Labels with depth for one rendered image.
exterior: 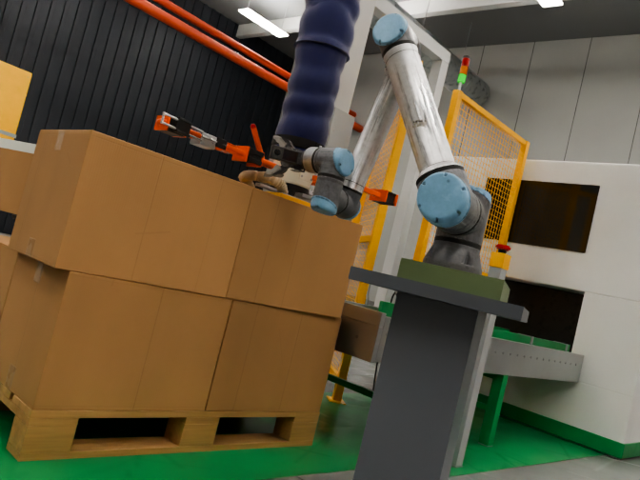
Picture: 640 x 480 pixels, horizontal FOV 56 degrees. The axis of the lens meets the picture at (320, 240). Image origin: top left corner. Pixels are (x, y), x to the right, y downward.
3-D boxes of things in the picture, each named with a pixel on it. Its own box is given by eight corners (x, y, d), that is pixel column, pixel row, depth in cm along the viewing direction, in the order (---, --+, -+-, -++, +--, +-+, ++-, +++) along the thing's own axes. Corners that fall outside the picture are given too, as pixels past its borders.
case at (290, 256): (279, 299, 282) (300, 215, 284) (340, 318, 253) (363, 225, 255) (168, 277, 240) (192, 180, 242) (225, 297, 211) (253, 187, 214)
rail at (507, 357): (570, 380, 421) (576, 353, 422) (578, 382, 417) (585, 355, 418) (366, 358, 255) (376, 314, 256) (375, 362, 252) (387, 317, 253)
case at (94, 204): (166, 277, 239) (191, 179, 241) (225, 298, 210) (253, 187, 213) (7, 248, 197) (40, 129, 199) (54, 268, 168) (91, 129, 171)
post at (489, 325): (450, 461, 284) (498, 253, 289) (463, 467, 279) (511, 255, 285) (443, 462, 279) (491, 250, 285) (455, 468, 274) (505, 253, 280)
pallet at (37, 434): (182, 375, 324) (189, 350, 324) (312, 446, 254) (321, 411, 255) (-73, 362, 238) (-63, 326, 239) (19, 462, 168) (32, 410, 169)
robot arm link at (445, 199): (487, 224, 183) (418, 23, 206) (473, 211, 168) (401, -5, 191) (439, 241, 189) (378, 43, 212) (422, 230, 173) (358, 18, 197)
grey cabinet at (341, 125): (339, 160, 407) (350, 117, 408) (345, 161, 403) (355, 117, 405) (319, 150, 393) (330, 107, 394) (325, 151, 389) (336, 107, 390)
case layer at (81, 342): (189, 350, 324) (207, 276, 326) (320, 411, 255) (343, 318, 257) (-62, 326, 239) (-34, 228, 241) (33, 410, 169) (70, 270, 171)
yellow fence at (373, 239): (310, 371, 437) (378, 92, 449) (323, 375, 439) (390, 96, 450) (329, 401, 351) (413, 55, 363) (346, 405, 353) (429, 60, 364)
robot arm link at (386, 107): (406, 44, 220) (331, 215, 221) (393, 27, 209) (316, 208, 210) (434, 50, 214) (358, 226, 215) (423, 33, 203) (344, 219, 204)
